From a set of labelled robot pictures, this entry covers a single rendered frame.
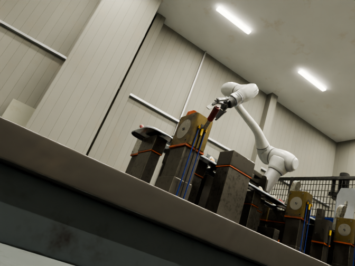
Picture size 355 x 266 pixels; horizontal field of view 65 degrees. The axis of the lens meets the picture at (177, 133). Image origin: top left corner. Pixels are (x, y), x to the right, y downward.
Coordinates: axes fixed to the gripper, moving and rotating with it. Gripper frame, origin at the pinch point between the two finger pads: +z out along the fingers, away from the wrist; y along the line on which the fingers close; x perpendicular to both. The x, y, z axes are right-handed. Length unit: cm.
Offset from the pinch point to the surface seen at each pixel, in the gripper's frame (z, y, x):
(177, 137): 50, 61, 41
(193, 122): 45, 67, 42
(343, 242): -4, -1, 99
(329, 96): -723, -576, -189
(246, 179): 33, 43, 61
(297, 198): 10, 21, 74
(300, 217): 15, 21, 81
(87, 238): 84, 103, 73
